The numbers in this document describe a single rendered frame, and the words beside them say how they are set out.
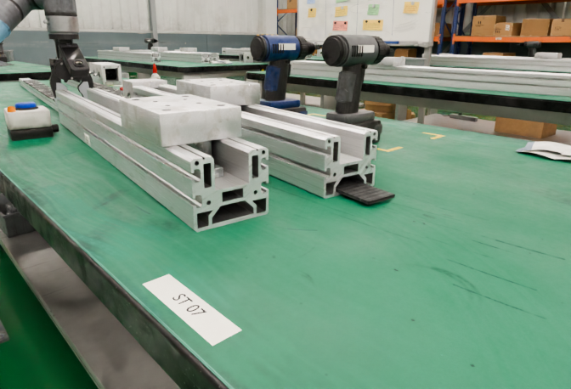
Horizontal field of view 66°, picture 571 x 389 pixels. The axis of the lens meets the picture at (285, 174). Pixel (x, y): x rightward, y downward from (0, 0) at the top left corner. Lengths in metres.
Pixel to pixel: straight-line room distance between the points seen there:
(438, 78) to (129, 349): 1.77
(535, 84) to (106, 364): 1.86
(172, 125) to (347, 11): 3.75
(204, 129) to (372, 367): 0.35
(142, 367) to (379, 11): 3.41
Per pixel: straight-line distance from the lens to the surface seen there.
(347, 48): 0.86
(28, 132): 1.08
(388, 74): 2.41
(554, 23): 10.42
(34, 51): 12.48
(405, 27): 3.86
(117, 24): 13.16
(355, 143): 0.64
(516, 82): 2.14
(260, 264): 0.43
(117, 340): 1.32
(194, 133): 0.55
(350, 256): 0.45
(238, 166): 0.53
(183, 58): 4.55
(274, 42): 1.04
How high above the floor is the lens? 0.99
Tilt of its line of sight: 17 degrees down
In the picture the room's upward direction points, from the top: straight up
